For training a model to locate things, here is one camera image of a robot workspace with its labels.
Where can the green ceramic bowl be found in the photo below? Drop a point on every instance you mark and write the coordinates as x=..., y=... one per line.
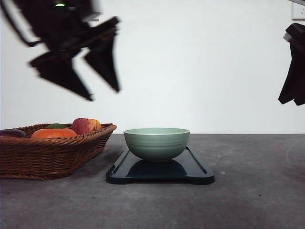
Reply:
x=157, y=144

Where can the red yellow apple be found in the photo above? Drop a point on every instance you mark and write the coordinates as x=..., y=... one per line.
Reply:
x=86, y=125

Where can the dark purple fruit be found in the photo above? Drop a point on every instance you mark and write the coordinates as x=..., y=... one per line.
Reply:
x=13, y=132

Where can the white wall socket right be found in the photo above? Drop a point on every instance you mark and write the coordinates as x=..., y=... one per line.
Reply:
x=298, y=11

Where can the dark rectangular tray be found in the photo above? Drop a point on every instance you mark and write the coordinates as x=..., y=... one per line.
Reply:
x=160, y=169

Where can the orange tangerine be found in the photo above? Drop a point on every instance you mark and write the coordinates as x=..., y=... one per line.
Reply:
x=53, y=133

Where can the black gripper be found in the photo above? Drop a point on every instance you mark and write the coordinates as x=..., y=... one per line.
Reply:
x=294, y=86
x=65, y=30

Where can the brown wicker basket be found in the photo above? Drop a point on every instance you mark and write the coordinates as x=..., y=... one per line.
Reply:
x=51, y=151

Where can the dark green fruit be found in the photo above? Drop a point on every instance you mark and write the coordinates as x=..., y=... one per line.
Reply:
x=56, y=126

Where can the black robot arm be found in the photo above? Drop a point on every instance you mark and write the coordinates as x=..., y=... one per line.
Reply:
x=22, y=32

